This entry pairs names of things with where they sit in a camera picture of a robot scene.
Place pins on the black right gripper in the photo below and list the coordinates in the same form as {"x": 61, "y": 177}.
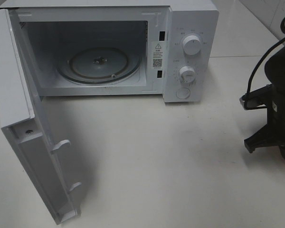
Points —
{"x": 273, "y": 133}

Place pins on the round white door button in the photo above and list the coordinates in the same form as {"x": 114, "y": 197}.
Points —
{"x": 183, "y": 93}

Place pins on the white microwave door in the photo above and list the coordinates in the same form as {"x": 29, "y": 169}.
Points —
{"x": 24, "y": 123}

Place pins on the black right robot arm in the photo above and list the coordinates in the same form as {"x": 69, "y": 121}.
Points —
{"x": 275, "y": 71}

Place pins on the lower white timer knob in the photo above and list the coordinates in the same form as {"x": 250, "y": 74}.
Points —
{"x": 187, "y": 74}

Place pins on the upper white power knob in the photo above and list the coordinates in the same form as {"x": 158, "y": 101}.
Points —
{"x": 191, "y": 44}

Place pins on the white microwave oven body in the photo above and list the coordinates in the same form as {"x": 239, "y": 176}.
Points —
{"x": 59, "y": 27}

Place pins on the white warning label sticker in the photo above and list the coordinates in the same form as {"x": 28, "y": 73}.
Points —
{"x": 158, "y": 53}

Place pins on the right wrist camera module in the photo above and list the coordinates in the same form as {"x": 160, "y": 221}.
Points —
{"x": 257, "y": 99}

